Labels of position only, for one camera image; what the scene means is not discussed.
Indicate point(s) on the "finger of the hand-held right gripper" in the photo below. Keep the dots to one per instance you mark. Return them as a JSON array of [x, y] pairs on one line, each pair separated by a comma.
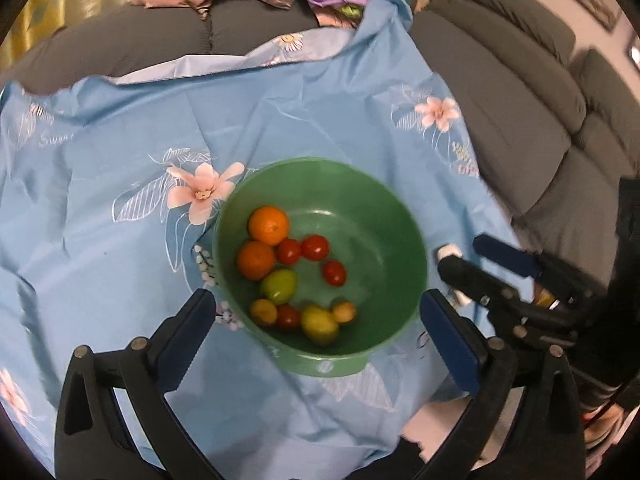
[[505, 255], [470, 275]]

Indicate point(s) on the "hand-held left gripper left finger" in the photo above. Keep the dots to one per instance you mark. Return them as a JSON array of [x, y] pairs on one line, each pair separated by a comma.
[[187, 340]]

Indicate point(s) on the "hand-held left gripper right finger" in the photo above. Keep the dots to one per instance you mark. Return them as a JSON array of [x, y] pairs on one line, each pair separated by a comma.
[[450, 345]]

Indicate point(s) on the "small orange kumquat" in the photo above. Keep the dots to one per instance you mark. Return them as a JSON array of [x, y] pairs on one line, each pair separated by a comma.
[[263, 312]]

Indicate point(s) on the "red cherry tomato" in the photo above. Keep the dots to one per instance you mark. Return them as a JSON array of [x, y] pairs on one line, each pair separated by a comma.
[[315, 247], [288, 251], [289, 317], [334, 272]]

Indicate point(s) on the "green plastic bowl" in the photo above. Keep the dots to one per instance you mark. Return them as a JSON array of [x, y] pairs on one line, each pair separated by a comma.
[[370, 240]]

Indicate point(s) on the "green plum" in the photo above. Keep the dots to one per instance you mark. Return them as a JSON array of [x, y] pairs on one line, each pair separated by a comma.
[[279, 284]]

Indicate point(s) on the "small tan longan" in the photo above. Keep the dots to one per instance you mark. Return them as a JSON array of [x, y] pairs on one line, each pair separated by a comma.
[[345, 312]]

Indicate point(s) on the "yellow-green lemon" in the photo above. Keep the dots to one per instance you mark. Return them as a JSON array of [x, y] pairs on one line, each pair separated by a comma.
[[320, 325]]

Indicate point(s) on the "orange mandarin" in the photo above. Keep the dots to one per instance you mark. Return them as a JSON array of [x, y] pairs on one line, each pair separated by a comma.
[[269, 225], [256, 260]]

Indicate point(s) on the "grey sofa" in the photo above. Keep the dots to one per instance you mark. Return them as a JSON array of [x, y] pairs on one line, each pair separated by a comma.
[[500, 110]]

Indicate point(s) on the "blue floral cloth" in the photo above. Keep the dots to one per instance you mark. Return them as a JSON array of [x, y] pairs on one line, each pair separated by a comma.
[[100, 185]]

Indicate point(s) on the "green yellow cloth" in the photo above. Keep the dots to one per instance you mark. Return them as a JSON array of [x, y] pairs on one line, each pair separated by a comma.
[[350, 10]]

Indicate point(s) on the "peach cloth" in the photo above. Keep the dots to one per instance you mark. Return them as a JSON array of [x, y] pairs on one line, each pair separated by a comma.
[[330, 16]]

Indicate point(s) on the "gold curtain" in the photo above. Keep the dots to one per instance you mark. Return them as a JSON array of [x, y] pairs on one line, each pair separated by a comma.
[[40, 20]]

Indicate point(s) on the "white wall switch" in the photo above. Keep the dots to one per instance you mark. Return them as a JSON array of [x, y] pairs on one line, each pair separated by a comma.
[[635, 54]]

